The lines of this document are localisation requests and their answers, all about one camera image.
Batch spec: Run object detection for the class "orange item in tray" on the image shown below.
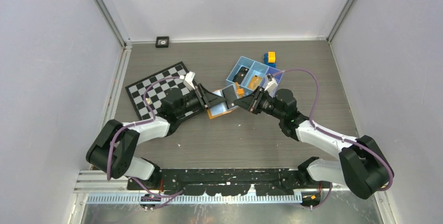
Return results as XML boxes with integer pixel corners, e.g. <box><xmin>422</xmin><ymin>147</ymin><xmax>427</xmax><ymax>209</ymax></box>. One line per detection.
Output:
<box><xmin>247</xmin><ymin>75</ymin><xmax>262</xmax><ymax>90</ymax></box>

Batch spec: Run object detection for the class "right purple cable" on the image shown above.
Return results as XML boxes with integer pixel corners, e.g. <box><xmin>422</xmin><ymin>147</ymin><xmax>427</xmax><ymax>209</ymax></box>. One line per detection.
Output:
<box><xmin>273</xmin><ymin>68</ymin><xmax>395</xmax><ymax>210</ymax></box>

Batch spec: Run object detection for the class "blue orange toy block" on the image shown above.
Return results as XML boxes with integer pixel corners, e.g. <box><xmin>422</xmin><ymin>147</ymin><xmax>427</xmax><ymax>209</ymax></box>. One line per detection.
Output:
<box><xmin>263</xmin><ymin>51</ymin><xmax>276</xmax><ymax>68</ymax></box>

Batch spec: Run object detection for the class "small black square device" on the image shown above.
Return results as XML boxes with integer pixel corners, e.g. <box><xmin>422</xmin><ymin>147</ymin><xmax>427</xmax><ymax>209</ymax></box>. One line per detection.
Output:
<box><xmin>155</xmin><ymin>36</ymin><xmax>170</xmax><ymax>48</ymax></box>

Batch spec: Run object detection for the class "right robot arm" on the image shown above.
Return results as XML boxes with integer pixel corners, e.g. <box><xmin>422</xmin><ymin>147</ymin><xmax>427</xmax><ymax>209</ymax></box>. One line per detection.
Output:
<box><xmin>234</xmin><ymin>87</ymin><xmax>394</xmax><ymax>199</ymax></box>

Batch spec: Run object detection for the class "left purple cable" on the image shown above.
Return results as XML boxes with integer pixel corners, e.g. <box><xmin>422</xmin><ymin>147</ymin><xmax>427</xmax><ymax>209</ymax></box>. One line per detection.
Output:
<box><xmin>106</xmin><ymin>75</ymin><xmax>190</xmax><ymax>210</ymax></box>

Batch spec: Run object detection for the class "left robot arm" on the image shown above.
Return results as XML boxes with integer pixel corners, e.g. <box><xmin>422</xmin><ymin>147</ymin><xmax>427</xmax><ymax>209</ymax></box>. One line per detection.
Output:
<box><xmin>86</xmin><ymin>84</ymin><xmax>226</xmax><ymax>190</ymax></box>

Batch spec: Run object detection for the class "aluminium frame rail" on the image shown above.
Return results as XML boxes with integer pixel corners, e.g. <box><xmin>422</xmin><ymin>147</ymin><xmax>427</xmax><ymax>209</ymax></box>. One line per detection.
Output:
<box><xmin>74</xmin><ymin>170</ymin><xmax>128</xmax><ymax>193</ymax></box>

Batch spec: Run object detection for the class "black white chessboard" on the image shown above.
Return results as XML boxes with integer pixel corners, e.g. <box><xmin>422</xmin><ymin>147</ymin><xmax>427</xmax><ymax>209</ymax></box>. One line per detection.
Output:
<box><xmin>125</xmin><ymin>62</ymin><xmax>190</xmax><ymax>120</ymax></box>

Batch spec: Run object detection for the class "black item in tray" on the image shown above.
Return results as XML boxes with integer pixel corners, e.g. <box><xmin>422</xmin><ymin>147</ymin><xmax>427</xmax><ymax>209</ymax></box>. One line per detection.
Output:
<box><xmin>233</xmin><ymin>66</ymin><xmax>249</xmax><ymax>84</ymax></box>

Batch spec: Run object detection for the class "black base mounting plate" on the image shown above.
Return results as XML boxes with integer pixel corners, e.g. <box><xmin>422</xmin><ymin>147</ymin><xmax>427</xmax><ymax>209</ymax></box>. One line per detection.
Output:
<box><xmin>127</xmin><ymin>168</ymin><xmax>327</xmax><ymax>196</ymax></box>

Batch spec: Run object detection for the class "blue compartment tray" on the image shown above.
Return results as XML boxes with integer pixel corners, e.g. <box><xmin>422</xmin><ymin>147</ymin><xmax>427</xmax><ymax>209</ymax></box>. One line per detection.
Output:
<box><xmin>226</xmin><ymin>56</ymin><xmax>283</xmax><ymax>95</ymax></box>

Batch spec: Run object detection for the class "dark grey credit card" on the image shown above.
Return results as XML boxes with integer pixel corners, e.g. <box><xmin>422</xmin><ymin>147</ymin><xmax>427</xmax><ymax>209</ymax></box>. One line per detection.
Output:
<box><xmin>222</xmin><ymin>84</ymin><xmax>239</xmax><ymax>110</ymax></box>

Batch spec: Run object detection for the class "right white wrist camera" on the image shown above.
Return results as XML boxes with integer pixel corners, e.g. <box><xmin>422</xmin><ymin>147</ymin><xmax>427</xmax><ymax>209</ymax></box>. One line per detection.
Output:
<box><xmin>264</xmin><ymin>74</ymin><xmax>278</xmax><ymax>94</ymax></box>

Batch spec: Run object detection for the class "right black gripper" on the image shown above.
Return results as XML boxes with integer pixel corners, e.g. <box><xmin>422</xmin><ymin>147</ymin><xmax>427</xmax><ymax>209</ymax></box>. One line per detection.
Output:
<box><xmin>234</xmin><ymin>86</ymin><xmax>285</xmax><ymax>121</ymax></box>

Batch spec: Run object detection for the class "purple cable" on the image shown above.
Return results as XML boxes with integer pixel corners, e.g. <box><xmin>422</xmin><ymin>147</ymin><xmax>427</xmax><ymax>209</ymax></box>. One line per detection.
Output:
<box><xmin>106</xmin><ymin>75</ymin><xmax>190</xmax><ymax>210</ymax></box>
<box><xmin>273</xmin><ymin>68</ymin><xmax>395</xmax><ymax>210</ymax></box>

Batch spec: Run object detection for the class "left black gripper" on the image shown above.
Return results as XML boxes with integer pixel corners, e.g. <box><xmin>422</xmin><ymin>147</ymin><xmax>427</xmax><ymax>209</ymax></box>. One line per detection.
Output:
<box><xmin>176</xmin><ymin>84</ymin><xmax>225</xmax><ymax>117</ymax></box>

